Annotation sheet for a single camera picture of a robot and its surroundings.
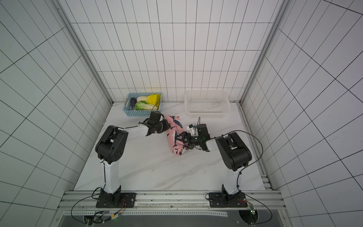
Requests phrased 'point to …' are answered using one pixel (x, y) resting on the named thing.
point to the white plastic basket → (207, 103)
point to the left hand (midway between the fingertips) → (169, 127)
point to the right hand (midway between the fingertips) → (174, 142)
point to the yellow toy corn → (154, 99)
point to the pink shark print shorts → (174, 127)
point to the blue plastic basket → (127, 110)
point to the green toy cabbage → (143, 105)
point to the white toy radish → (142, 98)
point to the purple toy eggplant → (133, 101)
